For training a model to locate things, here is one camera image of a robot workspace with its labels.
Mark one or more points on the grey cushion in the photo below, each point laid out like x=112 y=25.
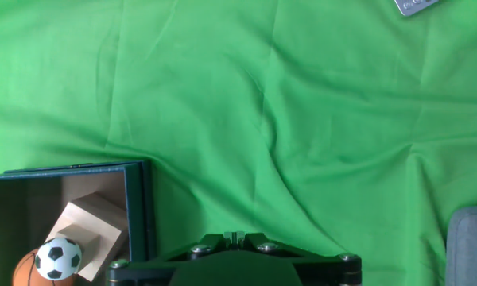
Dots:
x=471 y=250

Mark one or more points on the small wooden cube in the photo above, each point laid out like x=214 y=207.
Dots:
x=85 y=240

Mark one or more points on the silver digital scale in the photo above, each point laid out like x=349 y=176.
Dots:
x=415 y=6

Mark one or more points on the small soccer ball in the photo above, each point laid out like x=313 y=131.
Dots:
x=58 y=258

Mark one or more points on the green cloth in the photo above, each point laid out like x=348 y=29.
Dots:
x=262 y=119

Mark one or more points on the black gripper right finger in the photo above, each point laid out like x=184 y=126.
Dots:
x=322 y=270

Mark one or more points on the large wooden block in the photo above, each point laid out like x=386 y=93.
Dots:
x=103 y=222

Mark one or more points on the small orange basketball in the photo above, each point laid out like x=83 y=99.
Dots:
x=24 y=274

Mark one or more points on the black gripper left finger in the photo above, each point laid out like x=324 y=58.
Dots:
x=155 y=268

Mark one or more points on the dark green gift box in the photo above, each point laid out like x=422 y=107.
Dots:
x=137 y=214

